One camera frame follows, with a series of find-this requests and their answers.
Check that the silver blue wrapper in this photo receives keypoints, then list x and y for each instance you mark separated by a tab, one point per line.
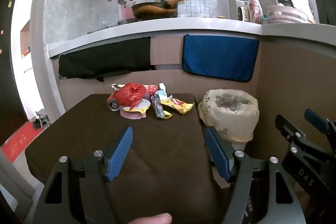
158	107

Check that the yellow snack wrapper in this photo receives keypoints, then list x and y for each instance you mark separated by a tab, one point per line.
179	106

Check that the floral bottle with orange cap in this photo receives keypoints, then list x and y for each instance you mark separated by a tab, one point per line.
255	8

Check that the pink purple sponge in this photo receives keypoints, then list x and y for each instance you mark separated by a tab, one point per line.
132	115

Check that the pink plastic basket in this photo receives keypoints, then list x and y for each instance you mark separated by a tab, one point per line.
288	15

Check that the dark door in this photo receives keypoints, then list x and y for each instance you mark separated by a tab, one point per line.
10	69

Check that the dark sauce bottle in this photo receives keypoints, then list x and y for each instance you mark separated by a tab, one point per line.
242	12

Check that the red door mat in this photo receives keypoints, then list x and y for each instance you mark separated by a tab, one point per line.
15	141

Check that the brown cardboard panel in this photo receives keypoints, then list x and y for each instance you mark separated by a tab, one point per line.
168	79

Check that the grey kitchen counter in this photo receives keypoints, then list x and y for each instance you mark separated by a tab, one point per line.
157	28

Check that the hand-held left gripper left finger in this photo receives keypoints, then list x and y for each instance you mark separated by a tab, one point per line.
120	153

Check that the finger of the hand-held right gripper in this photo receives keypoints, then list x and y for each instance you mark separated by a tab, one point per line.
313	117
288	127

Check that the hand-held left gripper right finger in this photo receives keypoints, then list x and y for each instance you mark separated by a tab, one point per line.
218	153

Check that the black cloth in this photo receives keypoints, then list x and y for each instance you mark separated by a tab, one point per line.
105	58

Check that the bin with beige bag liner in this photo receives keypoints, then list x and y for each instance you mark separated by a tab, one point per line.
228	108

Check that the red paper cup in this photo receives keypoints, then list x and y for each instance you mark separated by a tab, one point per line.
151	88

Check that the blue white tissue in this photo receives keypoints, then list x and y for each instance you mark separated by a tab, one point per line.
163	90

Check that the blue cloth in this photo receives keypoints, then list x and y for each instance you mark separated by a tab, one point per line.
220	57

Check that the small teal container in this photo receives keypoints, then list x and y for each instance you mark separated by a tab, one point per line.
265	18

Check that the red soda can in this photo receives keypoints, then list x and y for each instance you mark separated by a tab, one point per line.
113	104

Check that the person's left hand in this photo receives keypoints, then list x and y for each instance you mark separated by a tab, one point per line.
149	219

